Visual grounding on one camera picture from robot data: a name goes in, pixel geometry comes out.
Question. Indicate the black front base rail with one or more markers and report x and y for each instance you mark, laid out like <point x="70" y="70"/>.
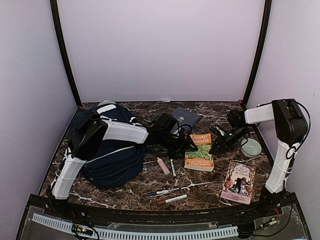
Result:
<point x="99" y="216"/>

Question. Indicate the grey slotted cable duct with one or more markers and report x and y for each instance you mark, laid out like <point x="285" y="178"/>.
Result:
<point x="121" y="231"/>

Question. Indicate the pink Shakespeare paperback book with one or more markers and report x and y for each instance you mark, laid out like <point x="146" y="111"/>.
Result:
<point x="238" y="184"/>

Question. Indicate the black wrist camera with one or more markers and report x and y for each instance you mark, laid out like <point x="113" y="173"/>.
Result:
<point x="167" y="122"/>
<point x="236" y="118"/>

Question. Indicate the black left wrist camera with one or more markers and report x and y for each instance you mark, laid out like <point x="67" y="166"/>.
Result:
<point x="167" y="122"/>

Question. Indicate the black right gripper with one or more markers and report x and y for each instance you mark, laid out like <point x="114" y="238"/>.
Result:
<point x="220" y="143"/>

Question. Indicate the green bowl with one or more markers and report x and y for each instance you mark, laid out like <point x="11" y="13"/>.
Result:
<point x="106" y="102"/>
<point x="250" y="148"/>

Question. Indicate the blue capped white marker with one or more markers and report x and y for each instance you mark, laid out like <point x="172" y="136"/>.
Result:
<point x="162" y="192"/>

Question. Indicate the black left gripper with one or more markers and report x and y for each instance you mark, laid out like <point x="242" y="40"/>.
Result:
<point x="183" y="147"/>

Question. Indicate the navy blue student backpack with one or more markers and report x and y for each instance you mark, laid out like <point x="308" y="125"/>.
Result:
<point x="115" y="163"/>

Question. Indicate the red capped white marker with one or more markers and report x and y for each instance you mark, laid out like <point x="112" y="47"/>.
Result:
<point x="170" y="200"/>

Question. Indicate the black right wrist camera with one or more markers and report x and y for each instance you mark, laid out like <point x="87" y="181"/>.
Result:
<point x="236" y="118"/>

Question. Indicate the black capped white marker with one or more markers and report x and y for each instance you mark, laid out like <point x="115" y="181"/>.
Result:
<point x="173" y="170"/>

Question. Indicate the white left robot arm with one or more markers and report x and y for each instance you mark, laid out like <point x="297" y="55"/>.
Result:
<point x="85" y="139"/>

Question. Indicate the navy blue notebook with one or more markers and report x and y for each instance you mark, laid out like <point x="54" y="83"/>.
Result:
<point x="185" y="117"/>

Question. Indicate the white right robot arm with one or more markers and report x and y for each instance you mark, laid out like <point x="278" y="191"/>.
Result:
<point x="292" y="124"/>

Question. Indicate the green bowl right side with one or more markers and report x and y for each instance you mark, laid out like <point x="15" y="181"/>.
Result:
<point x="250" y="148"/>

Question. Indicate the orange treehouse paperback book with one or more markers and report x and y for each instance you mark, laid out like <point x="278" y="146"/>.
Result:
<point x="201" y="159"/>

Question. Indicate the green bowl back left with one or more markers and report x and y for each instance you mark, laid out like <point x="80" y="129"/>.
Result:
<point x="106" y="102"/>

